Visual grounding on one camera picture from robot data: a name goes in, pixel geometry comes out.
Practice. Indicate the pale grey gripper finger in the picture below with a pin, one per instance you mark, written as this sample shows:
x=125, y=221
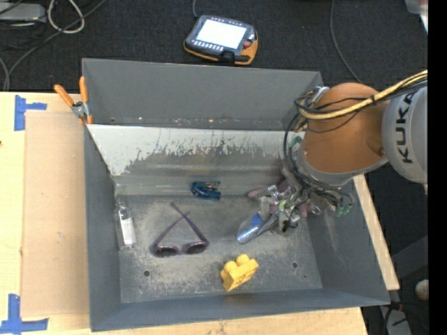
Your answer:
x=288, y=222
x=269, y=204

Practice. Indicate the brown cardboard board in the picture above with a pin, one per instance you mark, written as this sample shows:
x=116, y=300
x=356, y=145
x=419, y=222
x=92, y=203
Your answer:
x=52, y=222

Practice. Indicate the blue plastic clip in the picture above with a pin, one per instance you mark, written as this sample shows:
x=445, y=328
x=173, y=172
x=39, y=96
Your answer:
x=206, y=190

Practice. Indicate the yellow toy brick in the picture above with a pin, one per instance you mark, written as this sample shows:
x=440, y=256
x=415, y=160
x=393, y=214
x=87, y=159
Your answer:
x=239, y=272

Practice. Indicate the purple sunglasses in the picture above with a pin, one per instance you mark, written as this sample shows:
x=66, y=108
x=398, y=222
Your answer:
x=181, y=247

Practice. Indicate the clear plastic bottle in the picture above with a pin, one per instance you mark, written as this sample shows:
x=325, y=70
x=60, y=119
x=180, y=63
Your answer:
x=125, y=227

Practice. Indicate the grey metal bin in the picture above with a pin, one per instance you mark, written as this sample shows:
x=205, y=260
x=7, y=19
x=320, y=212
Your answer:
x=216, y=277

